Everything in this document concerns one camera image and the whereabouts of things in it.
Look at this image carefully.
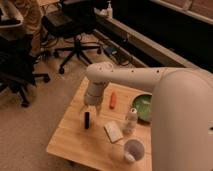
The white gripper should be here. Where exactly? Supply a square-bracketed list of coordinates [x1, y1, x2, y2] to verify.
[81, 90, 103, 116]

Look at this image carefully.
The black office chair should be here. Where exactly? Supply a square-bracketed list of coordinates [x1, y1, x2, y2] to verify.
[42, 0, 101, 74]
[0, 18, 51, 108]

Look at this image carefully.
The green plate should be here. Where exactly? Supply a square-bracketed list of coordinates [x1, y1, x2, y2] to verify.
[132, 94, 152, 122]

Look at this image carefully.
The orange carrot toy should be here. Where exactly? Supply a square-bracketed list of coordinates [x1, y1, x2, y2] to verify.
[109, 92, 117, 109]

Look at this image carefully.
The black office chair left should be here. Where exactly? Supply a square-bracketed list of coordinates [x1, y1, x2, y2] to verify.
[0, 18, 51, 108]

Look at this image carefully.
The white sponge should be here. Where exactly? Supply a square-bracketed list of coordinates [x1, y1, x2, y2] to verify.
[104, 121, 123, 143]

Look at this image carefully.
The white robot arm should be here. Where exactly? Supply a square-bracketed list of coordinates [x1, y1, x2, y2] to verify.
[84, 62, 213, 171]

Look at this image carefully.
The person in beige clothes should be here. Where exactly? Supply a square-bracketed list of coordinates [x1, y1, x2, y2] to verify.
[0, 0, 41, 57]

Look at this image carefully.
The white spray bottle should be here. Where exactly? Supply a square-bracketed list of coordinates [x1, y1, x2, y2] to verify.
[107, 0, 113, 19]

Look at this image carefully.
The black office chair centre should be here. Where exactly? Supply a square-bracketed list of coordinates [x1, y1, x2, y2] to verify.
[42, 0, 101, 74]

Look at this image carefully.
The wooden table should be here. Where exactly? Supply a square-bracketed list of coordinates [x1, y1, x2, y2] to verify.
[47, 78, 152, 171]

